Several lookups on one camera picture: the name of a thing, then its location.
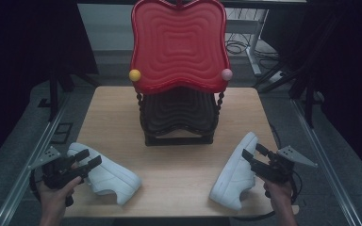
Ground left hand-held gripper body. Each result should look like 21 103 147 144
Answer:
27 145 91 191

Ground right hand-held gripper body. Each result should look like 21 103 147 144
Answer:
250 144 319 185

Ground white sneaker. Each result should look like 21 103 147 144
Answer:
208 131 260 211
66 141 143 206

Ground red and black shoe rack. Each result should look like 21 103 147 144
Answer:
128 0 234 148

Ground person's right hand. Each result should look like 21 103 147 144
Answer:
262 176 296 215

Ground person's left hand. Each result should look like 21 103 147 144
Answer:
37 175 84 219

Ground white power strip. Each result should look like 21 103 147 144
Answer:
267 71 287 85

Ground dark curtain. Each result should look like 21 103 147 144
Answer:
0 0 99 170
260 0 362 186

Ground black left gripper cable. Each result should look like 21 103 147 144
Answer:
28 169 45 203

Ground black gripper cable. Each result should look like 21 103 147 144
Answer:
28 169 45 203
231 169 304 222

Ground black floor bracket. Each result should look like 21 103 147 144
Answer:
50 121 74 145

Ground aluminium floor rail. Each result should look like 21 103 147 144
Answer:
290 92 362 226
0 93 71 226

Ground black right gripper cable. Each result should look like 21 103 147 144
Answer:
231 169 304 222

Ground black floor cables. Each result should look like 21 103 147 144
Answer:
225 31 281 61

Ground white desk frame leg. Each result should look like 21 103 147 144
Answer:
225 8 270 77

